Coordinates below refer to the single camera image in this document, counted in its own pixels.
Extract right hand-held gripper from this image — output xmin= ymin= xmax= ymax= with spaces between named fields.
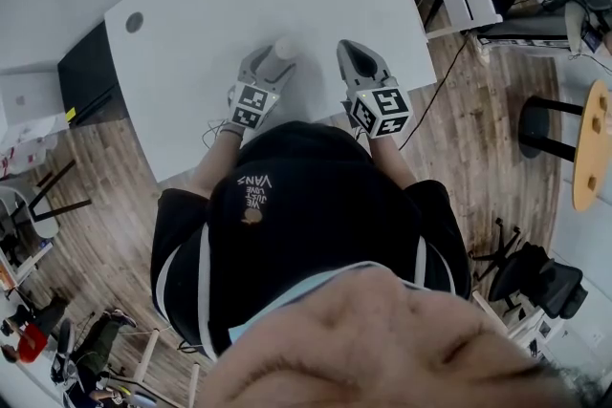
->
xmin=336 ymin=37 xmax=414 ymax=140

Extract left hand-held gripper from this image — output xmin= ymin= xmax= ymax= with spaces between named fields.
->
xmin=225 ymin=44 xmax=298 ymax=131

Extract white plastic cylinder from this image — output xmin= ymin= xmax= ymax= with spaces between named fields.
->
xmin=260 ymin=36 xmax=301 ymax=81

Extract person's right forearm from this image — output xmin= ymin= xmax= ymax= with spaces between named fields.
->
xmin=367 ymin=136 xmax=418 ymax=193

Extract person's left forearm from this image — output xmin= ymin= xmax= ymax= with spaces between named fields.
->
xmin=190 ymin=126 xmax=246 ymax=201

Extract black cabinet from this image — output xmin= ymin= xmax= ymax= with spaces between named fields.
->
xmin=56 ymin=21 xmax=130 ymax=128

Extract person's black t-shirt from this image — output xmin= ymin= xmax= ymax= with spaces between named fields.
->
xmin=150 ymin=121 xmax=472 ymax=360

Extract light blue face mask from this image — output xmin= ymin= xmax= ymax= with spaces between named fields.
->
xmin=227 ymin=262 xmax=431 ymax=346

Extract round wooden table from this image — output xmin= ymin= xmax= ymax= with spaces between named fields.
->
xmin=571 ymin=79 xmax=612 ymax=213

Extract white plastic chair black legs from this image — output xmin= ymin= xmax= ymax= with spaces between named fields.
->
xmin=0 ymin=159 xmax=93 ymax=241

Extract person's face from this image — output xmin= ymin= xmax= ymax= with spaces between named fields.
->
xmin=194 ymin=269 xmax=612 ymax=408

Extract white shelf rack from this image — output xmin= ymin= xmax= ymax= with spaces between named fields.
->
xmin=470 ymin=290 xmax=575 ymax=365

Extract white workbench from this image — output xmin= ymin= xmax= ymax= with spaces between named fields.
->
xmin=0 ymin=238 xmax=55 ymax=303

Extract black floor cable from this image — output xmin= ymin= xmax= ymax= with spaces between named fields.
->
xmin=399 ymin=32 xmax=472 ymax=150

